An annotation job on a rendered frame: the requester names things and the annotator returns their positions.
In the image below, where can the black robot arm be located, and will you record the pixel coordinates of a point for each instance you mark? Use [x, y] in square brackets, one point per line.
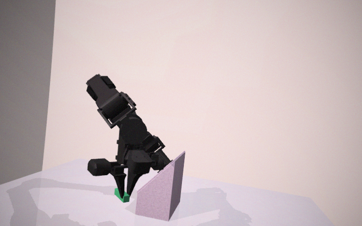
[115, 106]

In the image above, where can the green rectangular post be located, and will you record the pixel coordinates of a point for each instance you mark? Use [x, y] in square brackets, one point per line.
[126, 197]

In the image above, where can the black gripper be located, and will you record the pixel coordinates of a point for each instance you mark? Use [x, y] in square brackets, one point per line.
[100, 167]

